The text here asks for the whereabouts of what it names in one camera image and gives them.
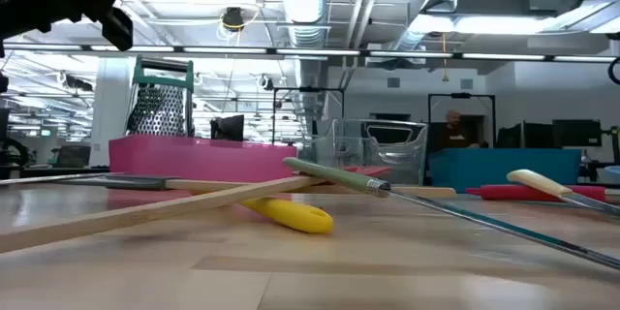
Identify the clear plastic bin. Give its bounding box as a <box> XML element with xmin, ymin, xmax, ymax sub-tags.
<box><xmin>297</xmin><ymin>118</ymin><xmax>430</xmax><ymax>186</ymax></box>

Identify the red spatula wooden handle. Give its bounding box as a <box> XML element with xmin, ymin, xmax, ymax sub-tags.
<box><xmin>0</xmin><ymin>164</ymin><xmax>393</xmax><ymax>255</ymax></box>

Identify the yellow silicone spatula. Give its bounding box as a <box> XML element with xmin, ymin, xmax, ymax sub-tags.
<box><xmin>239</xmin><ymin>197</ymin><xmax>334</xmax><ymax>234</ymax></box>

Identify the teal metal box grater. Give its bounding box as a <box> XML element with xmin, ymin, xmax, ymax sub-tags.
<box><xmin>124</xmin><ymin>55</ymin><xmax>196</xmax><ymax>138</ymax></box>

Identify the black background monitor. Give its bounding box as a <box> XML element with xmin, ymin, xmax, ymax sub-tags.
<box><xmin>496</xmin><ymin>122</ymin><xmax>553</xmax><ymax>150</ymax></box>
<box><xmin>551</xmin><ymin>118</ymin><xmax>604</xmax><ymax>149</ymax></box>
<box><xmin>210</xmin><ymin>114</ymin><xmax>246</xmax><ymax>142</ymax></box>

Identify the blue plastic bin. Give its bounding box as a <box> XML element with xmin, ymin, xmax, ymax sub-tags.
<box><xmin>428</xmin><ymin>147</ymin><xmax>582</xmax><ymax>194</ymax></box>

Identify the yellow ceiling cord reel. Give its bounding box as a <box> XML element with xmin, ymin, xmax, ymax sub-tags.
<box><xmin>220</xmin><ymin>6</ymin><xmax>248</xmax><ymax>33</ymax></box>

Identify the red slotted turner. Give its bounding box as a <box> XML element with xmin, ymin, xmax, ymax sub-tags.
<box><xmin>465</xmin><ymin>183</ymin><xmax>606</xmax><ymax>202</ymax></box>

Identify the person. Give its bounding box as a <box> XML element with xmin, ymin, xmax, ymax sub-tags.
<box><xmin>435</xmin><ymin>109</ymin><xmax>485</xmax><ymax>151</ymax></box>

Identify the cream-handled knife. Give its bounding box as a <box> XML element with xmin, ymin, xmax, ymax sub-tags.
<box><xmin>507</xmin><ymin>169</ymin><xmax>620</xmax><ymax>218</ymax></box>

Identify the green-handled knife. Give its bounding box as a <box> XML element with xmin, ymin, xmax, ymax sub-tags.
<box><xmin>283</xmin><ymin>157</ymin><xmax>620</xmax><ymax>270</ymax></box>

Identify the yellow hanging cord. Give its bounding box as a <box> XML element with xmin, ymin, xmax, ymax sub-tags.
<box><xmin>440</xmin><ymin>32</ymin><xmax>450</xmax><ymax>82</ymax></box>

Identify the grey spatula wooden handle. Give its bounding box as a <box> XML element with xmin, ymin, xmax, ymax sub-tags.
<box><xmin>62</xmin><ymin>172</ymin><xmax>457</xmax><ymax>200</ymax></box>

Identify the pink translucent plastic bin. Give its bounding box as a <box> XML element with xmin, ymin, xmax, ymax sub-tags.
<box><xmin>108</xmin><ymin>134</ymin><xmax>297</xmax><ymax>184</ymax></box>

